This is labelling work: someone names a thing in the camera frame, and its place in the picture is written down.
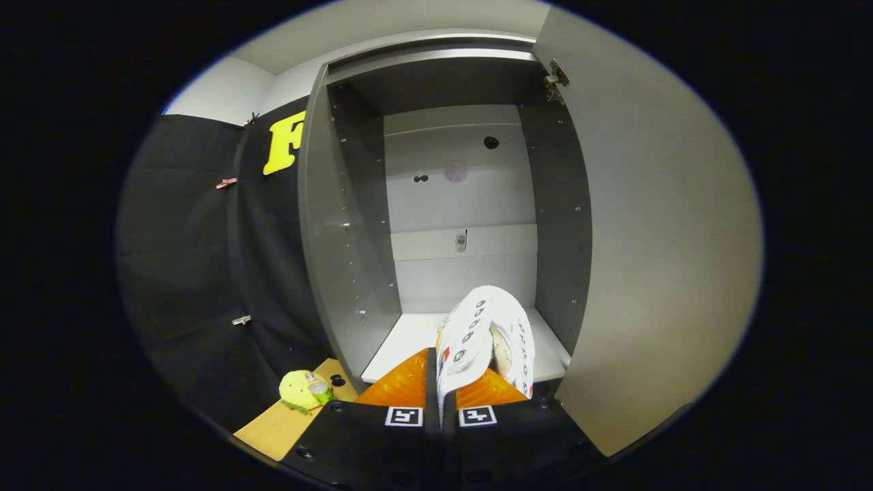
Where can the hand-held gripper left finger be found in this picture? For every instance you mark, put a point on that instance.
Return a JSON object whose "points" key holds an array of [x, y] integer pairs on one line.
{"points": [[431, 382]]}

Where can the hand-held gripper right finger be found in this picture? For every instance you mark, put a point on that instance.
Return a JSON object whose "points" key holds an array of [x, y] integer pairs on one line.
{"points": [[518, 443]]}

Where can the white shoe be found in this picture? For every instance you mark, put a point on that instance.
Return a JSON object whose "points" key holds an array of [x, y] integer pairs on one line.
{"points": [[470, 334]]}

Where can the grey shoe cabinet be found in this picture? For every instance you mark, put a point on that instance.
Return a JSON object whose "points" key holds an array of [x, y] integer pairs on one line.
{"points": [[464, 198]]}

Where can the metal door hinge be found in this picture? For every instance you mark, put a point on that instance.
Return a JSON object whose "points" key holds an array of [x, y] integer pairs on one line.
{"points": [[556, 76]]}

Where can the green bottle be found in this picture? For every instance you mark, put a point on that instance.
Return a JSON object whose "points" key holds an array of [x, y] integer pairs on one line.
{"points": [[320, 390]]}

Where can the yellow plush toy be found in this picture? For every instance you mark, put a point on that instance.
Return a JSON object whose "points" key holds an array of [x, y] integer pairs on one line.
{"points": [[294, 390]]}

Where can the silver backdrop clip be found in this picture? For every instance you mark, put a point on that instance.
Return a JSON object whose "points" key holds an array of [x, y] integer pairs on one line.
{"points": [[240, 320]]}

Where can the black backdrop cloth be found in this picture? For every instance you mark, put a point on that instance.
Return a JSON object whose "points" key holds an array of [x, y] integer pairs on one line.
{"points": [[184, 239]]}

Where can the pink backdrop clip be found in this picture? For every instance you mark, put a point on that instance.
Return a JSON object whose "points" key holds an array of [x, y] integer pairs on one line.
{"points": [[226, 183]]}

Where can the black backdrop clip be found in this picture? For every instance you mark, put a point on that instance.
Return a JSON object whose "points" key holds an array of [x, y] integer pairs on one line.
{"points": [[252, 119]]}

